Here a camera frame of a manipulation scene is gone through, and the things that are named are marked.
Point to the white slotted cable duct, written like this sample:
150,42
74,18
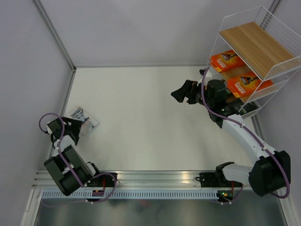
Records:
138,194

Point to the orange razor box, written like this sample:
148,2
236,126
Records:
226,61
245,84

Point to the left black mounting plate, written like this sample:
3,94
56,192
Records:
103,181

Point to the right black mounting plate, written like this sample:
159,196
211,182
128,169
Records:
213,179

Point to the white wire wooden shelf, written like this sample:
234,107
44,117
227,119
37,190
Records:
269,48

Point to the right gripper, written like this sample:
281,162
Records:
185,91

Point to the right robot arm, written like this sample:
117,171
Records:
271,170

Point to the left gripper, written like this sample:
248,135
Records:
75,126

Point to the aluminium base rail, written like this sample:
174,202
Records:
136,180

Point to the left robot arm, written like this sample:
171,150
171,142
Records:
65,166

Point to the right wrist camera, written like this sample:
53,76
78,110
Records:
206,76

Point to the black green razor box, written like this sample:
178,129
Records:
249,109

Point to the white Gillette razor pack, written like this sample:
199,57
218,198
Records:
89,123

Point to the black mounting plate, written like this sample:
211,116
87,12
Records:
103,181
213,179

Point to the aluminium corner frame post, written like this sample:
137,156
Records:
47,21

